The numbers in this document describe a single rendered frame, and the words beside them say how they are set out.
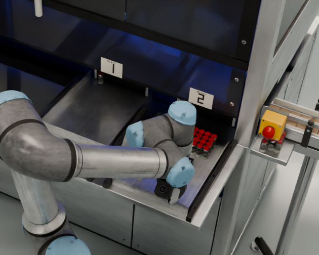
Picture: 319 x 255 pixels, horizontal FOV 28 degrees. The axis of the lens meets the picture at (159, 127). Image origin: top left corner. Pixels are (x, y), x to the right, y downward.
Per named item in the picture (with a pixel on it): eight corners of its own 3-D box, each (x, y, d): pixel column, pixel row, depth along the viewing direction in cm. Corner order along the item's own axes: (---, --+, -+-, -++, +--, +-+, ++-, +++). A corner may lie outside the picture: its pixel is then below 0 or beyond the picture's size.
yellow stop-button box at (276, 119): (264, 122, 215) (268, 105, 210) (284, 129, 213) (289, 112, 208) (257, 134, 210) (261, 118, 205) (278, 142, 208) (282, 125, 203)
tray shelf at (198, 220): (79, 76, 243) (79, 73, 242) (251, 137, 223) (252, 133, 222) (4, 151, 209) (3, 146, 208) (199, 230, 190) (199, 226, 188)
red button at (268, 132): (264, 131, 209) (266, 121, 206) (275, 135, 208) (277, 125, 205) (260, 137, 206) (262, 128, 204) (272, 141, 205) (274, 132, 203)
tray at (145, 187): (159, 123, 223) (159, 115, 220) (228, 149, 215) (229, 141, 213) (112, 184, 199) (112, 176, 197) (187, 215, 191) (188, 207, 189)
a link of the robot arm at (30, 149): (27, 153, 125) (206, 160, 157) (9, 120, 132) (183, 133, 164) (8, 197, 130) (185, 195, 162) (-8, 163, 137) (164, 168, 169)
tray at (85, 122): (90, 76, 240) (90, 69, 238) (152, 98, 233) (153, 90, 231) (40, 127, 217) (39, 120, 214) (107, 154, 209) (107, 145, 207)
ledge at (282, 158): (262, 130, 227) (263, 126, 226) (296, 142, 223) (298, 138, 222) (249, 153, 217) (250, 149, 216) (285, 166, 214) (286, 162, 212)
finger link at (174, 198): (185, 197, 194) (188, 176, 188) (177, 210, 190) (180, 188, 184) (176, 194, 195) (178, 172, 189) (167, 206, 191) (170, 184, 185)
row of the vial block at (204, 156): (160, 138, 216) (161, 128, 213) (208, 157, 211) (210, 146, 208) (157, 142, 215) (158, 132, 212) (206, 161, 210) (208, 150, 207)
